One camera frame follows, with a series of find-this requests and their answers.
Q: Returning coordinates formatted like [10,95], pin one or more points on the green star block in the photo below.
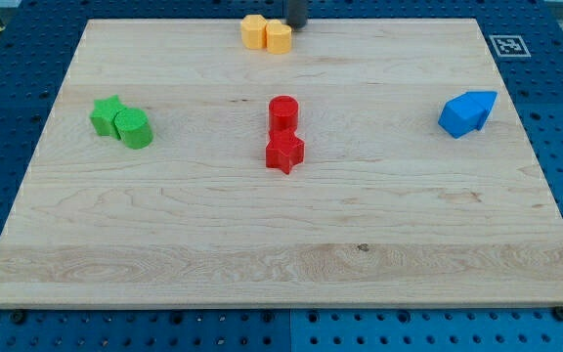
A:
[103,116]

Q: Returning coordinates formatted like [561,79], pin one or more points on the red star block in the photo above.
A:
[284,150]

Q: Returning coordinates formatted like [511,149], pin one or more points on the wooden board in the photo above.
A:
[387,209]

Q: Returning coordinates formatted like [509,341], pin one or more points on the black bolt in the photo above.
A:
[17,317]
[557,313]

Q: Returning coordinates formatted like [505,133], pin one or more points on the white fiducial marker tag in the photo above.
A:
[509,46]

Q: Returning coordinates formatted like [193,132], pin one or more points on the black bolt front right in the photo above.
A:
[557,313]

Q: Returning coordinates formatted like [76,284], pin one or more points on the red cylinder block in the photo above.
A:
[283,113]

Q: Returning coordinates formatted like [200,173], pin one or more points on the black bolt front left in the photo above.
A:
[17,317]

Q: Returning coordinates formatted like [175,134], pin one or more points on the yellow heart block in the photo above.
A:
[278,37]

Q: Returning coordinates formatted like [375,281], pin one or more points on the blue cube block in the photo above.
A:
[463,114]

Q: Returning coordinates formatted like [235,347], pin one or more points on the yellow hexagon block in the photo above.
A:
[253,31]

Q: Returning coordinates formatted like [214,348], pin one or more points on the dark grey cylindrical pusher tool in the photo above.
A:
[296,13]

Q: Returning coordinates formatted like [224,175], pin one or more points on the green cylinder block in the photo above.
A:
[133,127]

